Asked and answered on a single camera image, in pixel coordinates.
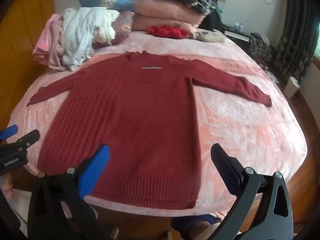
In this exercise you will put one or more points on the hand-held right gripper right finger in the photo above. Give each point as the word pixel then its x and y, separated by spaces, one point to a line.
pixel 225 166

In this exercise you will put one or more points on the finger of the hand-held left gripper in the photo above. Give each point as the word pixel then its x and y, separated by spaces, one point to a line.
pixel 10 131
pixel 28 138

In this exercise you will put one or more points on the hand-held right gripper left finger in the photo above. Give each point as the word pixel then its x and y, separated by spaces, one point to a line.
pixel 96 168

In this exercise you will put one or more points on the dark red knitted sweater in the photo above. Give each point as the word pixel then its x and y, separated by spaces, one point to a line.
pixel 140 120

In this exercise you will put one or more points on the person's left hand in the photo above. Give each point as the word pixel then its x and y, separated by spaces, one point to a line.
pixel 8 186

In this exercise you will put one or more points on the pink floral bed blanket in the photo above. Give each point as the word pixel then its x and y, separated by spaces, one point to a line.
pixel 240 130

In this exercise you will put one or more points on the person's dark blue clothing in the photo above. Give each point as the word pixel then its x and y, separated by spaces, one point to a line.
pixel 192 222

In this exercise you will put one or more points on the pale pink garment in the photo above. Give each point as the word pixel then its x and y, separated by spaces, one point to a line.
pixel 51 45

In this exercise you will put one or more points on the white waste bin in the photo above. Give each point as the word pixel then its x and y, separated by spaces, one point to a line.
pixel 291 87

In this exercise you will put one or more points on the orange wooden wardrobe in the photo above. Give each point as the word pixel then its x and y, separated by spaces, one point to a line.
pixel 25 25

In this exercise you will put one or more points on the white striped garment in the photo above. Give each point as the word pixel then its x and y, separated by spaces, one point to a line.
pixel 80 33

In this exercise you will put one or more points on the plaid bag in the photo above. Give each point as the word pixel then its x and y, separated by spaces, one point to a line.
pixel 260 45

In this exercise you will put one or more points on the beige folded cloth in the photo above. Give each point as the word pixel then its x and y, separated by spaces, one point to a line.
pixel 208 36

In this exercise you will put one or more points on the cream crumpled garment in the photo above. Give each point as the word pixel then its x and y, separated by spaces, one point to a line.
pixel 108 28

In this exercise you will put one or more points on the dark side table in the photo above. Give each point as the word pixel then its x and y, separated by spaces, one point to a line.
pixel 232 27

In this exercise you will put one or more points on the floral sequined cushion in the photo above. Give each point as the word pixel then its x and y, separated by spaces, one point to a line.
pixel 123 26

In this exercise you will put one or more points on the red sequined cloth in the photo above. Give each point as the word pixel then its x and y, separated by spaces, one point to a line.
pixel 166 32

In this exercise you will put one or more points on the dark patterned curtain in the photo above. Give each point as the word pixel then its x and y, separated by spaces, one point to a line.
pixel 296 30

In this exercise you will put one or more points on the blue pillow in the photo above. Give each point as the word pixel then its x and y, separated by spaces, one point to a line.
pixel 100 1

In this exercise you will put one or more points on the folded pink fleece blanket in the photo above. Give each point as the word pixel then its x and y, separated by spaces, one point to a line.
pixel 165 13

